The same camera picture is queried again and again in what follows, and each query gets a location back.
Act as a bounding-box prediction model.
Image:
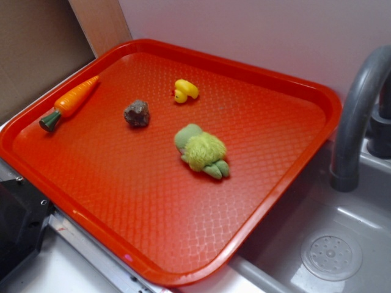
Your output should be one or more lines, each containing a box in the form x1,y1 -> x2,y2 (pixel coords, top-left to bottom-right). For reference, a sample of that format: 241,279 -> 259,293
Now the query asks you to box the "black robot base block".
1,176 -> 53,283

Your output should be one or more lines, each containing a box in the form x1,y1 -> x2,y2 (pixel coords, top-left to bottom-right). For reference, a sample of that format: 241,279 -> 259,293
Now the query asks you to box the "green plush animal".
174,124 -> 230,179

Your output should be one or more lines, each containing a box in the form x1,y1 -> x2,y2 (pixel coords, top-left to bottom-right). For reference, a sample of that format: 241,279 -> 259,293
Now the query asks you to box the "red plastic tray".
1,40 -> 342,287

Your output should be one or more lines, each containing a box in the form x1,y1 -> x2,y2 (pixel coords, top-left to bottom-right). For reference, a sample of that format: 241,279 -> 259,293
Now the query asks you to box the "yellow rubber duck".
174,79 -> 199,104

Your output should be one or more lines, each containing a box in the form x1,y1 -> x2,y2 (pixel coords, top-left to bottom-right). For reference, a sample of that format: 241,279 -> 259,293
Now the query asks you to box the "grey brown rock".
123,99 -> 150,128

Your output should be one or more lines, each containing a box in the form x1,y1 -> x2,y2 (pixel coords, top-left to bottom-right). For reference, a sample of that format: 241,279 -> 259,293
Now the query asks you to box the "orange toy carrot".
39,76 -> 100,132

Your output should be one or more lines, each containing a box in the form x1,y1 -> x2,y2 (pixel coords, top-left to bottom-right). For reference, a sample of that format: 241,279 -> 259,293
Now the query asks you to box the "grey toy sink basin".
228,139 -> 391,293

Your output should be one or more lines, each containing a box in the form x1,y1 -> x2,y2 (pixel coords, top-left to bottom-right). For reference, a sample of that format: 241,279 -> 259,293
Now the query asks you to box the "brown cardboard panel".
1,1 -> 95,123

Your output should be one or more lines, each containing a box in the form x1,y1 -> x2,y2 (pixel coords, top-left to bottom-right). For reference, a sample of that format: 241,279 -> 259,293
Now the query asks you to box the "grey toy faucet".
330,45 -> 390,192

